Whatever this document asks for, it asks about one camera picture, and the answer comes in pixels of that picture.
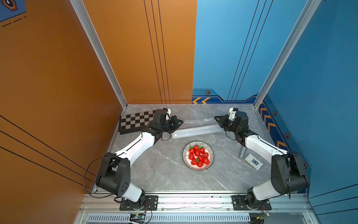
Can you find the red strawberries pile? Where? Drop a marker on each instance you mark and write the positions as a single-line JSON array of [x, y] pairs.
[[198, 157]]

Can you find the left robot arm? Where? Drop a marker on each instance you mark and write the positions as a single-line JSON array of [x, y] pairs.
[[114, 173]]

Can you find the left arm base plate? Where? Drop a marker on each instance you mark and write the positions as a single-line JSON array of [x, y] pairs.
[[148, 202]]

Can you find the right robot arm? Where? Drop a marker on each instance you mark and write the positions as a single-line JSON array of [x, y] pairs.
[[288, 173]]

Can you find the circuit board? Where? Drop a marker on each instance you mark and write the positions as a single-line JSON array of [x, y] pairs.
[[261, 218], [137, 218]]

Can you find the small white box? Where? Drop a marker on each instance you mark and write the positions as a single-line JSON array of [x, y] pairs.
[[254, 162]]

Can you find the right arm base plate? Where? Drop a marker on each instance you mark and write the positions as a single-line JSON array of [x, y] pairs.
[[245, 203]]

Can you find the left circuit board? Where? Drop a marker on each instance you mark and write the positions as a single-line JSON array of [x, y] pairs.
[[137, 218]]

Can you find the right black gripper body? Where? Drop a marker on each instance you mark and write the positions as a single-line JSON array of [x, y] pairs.
[[231, 127]]

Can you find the right circuit board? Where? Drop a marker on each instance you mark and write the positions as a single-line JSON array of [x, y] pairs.
[[261, 218]]

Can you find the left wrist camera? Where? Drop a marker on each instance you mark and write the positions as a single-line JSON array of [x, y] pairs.
[[168, 113]]

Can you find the cream plastic wrap dispenser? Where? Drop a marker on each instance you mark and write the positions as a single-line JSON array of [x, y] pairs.
[[196, 131]]

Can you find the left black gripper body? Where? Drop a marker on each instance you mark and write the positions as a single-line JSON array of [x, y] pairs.
[[168, 126]]

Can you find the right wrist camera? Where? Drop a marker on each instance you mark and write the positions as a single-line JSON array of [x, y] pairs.
[[232, 113]]

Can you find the black white chessboard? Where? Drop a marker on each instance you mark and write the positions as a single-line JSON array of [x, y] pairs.
[[136, 122]]

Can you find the striped ceramic plate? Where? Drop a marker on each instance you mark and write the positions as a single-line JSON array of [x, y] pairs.
[[197, 143]]

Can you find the grey cylindrical marker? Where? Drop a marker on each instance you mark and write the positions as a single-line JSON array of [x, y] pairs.
[[242, 153]]

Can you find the aluminium front rail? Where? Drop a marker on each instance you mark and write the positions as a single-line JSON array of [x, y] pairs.
[[197, 207]]

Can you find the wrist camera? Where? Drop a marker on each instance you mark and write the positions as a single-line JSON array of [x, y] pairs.
[[168, 113], [232, 113]]

